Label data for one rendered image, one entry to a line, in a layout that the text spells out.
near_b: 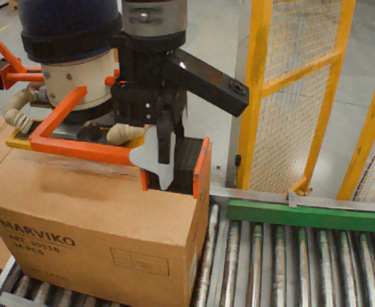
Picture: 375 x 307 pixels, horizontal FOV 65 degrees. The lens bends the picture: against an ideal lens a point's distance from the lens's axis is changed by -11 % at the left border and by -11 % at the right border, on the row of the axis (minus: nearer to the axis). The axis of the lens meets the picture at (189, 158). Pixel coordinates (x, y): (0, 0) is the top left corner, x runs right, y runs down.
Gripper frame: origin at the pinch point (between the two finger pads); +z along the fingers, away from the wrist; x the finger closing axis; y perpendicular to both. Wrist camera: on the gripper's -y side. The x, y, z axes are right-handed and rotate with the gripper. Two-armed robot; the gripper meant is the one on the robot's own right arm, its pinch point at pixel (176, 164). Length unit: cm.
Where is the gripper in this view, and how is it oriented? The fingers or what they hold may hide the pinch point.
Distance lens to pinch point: 49.2
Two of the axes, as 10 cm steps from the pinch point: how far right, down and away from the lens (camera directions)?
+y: -9.8, -1.3, 1.6
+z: 0.0, 7.7, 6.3
